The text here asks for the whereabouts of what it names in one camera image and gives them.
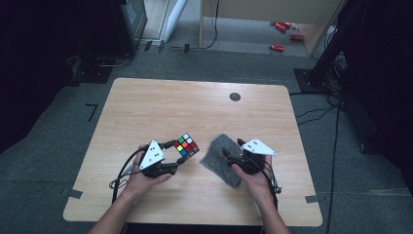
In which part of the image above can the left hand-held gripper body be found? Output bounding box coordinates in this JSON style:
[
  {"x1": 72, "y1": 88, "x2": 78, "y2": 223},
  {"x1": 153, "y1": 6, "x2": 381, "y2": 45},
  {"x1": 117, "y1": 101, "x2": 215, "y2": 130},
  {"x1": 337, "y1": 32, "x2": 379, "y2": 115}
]
[{"x1": 138, "y1": 139, "x2": 179, "y2": 179}]

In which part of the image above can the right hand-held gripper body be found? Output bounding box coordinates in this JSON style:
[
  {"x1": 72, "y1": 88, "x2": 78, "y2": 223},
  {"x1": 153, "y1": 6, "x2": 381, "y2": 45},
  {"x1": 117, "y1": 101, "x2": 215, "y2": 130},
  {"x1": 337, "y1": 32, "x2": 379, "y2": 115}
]
[{"x1": 227, "y1": 138, "x2": 278, "y2": 176}]

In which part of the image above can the grey cloth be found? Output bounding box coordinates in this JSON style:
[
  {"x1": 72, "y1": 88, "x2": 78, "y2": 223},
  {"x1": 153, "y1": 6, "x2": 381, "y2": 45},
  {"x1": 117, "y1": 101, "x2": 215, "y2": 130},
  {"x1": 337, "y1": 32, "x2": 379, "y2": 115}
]
[{"x1": 199, "y1": 133, "x2": 243, "y2": 189}]

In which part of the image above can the multicoloured puzzle cube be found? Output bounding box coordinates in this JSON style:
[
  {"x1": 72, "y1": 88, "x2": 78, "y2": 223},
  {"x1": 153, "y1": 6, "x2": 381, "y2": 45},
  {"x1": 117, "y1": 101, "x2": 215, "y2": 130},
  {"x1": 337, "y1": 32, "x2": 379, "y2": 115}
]
[{"x1": 172, "y1": 132, "x2": 201, "y2": 158}]

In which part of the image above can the person's left hand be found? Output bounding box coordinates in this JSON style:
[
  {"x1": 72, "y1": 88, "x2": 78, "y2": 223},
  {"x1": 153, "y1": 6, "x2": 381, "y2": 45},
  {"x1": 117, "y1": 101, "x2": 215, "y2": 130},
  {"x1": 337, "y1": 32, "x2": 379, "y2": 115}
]
[{"x1": 125, "y1": 144, "x2": 173, "y2": 200}]

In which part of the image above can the person's right hand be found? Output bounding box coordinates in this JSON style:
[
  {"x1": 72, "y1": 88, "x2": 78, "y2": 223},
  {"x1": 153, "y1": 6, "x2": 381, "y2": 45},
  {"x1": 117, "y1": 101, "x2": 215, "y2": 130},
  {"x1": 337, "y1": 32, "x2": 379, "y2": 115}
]
[{"x1": 231, "y1": 155, "x2": 278, "y2": 205}]

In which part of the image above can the black angled tape mark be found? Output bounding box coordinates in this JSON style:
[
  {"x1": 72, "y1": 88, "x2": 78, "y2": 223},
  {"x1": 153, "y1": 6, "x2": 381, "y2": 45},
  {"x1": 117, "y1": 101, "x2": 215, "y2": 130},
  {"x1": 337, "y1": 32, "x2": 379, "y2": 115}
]
[{"x1": 85, "y1": 102, "x2": 99, "y2": 123}]

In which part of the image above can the black metal stand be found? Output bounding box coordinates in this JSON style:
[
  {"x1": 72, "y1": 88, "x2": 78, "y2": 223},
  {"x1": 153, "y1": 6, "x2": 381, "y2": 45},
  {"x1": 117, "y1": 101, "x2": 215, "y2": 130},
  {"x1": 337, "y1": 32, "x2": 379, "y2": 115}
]
[{"x1": 293, "y1": 0, "x2": 358, "y2": 96}]

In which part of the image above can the black cabinet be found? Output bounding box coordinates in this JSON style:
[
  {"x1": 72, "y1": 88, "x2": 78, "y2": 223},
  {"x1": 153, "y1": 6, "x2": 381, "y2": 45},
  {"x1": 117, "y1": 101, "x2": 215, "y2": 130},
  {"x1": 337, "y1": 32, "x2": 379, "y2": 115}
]
[{"x1": 110, "y1": 0, "x2": 149, "y2": 57}]

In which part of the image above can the white panel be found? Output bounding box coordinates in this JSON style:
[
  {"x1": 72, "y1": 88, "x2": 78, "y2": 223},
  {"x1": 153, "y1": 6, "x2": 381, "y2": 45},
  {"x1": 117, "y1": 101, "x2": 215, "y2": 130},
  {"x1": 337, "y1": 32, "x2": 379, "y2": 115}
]
[{"x1": 142, "y1": 0, "x2": 189, "y2": 43}]

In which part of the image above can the dark curtain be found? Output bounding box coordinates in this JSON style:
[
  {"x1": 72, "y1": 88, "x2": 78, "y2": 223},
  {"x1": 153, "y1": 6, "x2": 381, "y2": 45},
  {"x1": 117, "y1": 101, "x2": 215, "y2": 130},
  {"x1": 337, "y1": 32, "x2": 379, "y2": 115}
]
[
  {"x1": 337, "y1": 0, "x2": 413, "y2": 193},
  {"x1": 0, "y1": 0, "x2": 125, "y2": 154}
]

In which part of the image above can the left hand-held gripper black cable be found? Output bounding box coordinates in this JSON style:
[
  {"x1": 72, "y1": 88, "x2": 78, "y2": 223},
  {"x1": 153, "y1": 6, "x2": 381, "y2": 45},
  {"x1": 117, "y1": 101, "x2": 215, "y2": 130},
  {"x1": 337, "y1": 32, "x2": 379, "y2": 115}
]
[{"x1": 109, "y1": 145, "x2": 150, "y2": 204}]

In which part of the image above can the hand-held gripper black cable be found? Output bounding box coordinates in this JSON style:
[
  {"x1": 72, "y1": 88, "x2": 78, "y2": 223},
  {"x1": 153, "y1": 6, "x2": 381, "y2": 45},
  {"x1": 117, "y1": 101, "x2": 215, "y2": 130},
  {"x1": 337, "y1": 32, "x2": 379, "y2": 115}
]
[
  {"x1": 256, "y1": 155, "x2": 282, "y2": 211},
  {"x1": 109, "y1": 145, "x2": 150, "y2": 204}
]

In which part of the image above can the right hand-held gripper black cable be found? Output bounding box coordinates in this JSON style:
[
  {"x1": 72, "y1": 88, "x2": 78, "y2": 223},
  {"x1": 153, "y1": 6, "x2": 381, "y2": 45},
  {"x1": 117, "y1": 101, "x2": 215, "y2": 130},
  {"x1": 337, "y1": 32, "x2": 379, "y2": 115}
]
[{"x1": 256, "y1": 155, "x2": 282, "y2": 211}]

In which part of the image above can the long black floor cable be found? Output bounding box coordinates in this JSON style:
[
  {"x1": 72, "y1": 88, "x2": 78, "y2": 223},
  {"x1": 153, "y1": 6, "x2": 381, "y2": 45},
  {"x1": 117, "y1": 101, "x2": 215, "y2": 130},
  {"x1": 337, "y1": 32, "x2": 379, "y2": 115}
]
[{"x1": 325, "y1": 103, "x2": 342, "y2": 234}]

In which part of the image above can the black stand base plate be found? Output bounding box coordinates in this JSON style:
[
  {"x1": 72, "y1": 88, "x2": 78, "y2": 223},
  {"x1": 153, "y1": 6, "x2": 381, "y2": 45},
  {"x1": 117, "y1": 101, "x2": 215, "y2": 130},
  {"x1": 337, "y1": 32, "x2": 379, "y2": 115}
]
[{"x1": 69, "y1": 57, "x2": 113, "y2": 84}]

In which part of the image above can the black hanging cable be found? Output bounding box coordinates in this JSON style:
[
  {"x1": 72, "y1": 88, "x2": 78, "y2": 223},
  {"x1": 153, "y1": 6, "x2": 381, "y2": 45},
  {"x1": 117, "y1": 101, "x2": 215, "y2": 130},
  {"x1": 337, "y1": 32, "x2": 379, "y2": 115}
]
[{"x1": 169, "y1": 0, "x2": 220, "y2": 51}]

